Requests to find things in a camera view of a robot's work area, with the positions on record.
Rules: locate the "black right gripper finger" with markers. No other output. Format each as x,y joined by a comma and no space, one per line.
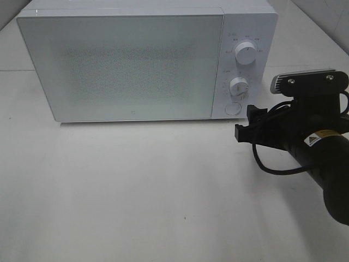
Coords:
246,133
255,114

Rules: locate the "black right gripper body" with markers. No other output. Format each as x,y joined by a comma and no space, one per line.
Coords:
303,121

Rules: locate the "white microwave knob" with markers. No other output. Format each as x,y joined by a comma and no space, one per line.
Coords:
238,86
245,52

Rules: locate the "white microwave door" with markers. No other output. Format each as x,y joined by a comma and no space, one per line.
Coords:
125,68

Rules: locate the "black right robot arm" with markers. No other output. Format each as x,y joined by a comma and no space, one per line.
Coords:
327,164

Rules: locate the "round white door button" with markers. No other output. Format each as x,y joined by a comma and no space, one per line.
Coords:
233,109

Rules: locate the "white microwave oven body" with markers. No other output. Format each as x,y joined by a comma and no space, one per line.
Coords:
242,20

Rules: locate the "black grey right wrist camera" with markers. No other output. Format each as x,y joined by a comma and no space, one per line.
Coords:
309,83

